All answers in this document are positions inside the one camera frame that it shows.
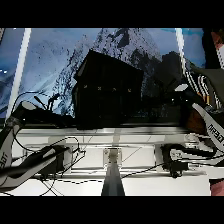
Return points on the black garment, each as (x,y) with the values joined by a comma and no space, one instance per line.
(106,93)

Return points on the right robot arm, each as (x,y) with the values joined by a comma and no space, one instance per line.
(213,128)

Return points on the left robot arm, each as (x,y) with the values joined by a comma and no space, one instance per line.
(30,163)

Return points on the brown garment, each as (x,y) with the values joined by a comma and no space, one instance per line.
(195,122)

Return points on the striped garment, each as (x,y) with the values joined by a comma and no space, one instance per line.
(202,87)

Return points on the red garment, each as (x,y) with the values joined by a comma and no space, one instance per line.
(218,41)

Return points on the silver frame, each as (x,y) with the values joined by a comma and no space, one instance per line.
(133,138)

